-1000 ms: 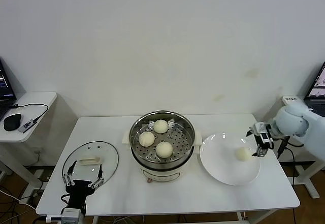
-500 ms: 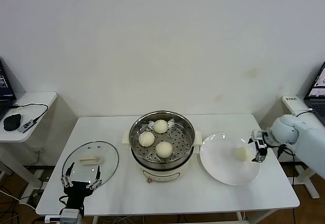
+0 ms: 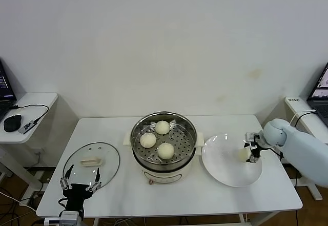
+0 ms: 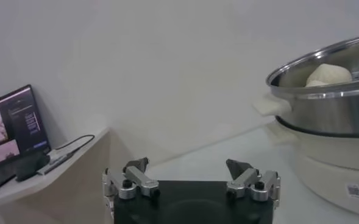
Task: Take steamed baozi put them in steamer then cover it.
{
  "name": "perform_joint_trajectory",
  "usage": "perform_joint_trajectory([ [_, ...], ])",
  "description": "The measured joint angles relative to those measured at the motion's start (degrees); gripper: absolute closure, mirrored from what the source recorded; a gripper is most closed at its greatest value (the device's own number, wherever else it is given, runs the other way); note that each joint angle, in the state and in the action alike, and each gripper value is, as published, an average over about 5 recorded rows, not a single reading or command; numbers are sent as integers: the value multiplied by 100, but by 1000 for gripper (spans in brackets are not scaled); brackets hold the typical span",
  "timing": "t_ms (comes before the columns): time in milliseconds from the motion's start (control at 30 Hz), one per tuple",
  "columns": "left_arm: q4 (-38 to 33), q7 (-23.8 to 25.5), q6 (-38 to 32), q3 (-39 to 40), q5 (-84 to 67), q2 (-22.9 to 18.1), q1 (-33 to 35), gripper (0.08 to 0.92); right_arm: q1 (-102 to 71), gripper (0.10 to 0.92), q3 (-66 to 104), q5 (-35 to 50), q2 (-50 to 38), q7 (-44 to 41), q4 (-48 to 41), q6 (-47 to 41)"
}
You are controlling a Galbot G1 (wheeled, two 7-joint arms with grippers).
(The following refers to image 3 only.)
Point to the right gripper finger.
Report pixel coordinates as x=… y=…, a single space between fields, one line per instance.
x=248 y=145
x=253 y=156

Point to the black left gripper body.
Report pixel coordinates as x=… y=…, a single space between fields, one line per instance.
x=77 y=192

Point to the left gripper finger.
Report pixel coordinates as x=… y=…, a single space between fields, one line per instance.
x=98 y=176
x=68 y=174

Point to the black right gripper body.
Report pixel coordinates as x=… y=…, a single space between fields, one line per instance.
x=259 y=142

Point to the white steamed baozi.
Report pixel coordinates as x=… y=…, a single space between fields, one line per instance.
x=162 y=127
x=166 y=151
x=242 y=155
x=147 y=140

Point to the round glass pot lid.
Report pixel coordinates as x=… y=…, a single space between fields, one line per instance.
x=107 y=159

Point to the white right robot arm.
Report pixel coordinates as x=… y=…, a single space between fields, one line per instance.
x=302 y=146

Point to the perforated steel steamer basket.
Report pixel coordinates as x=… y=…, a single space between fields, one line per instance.
x=184 y=146

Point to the round white plate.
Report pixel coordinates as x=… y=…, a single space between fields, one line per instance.
x=223 y=164

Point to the white side desk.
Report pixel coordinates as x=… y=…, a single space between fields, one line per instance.
x=46 y=100
x=294 y=108

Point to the small white desk label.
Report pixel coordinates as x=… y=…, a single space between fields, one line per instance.
x=293 y=100

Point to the grey usb hub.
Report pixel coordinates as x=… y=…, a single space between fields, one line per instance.
x=28 y=127

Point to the cream electric cooker pot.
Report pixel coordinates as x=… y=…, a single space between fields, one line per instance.
x=166 y=176

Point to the black open laptop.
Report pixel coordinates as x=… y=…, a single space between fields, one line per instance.
x=5 y=87
x=320 y=100

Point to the black computer mouse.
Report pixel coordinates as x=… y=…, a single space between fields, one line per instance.
x=12 y=123

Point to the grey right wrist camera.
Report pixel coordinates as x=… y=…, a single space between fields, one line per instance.
x=250 y=136

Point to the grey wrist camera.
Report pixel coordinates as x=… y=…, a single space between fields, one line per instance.
x=250 y=136
x=71 y=218

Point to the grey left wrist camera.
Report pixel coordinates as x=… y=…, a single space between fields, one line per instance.
x=71 y=218

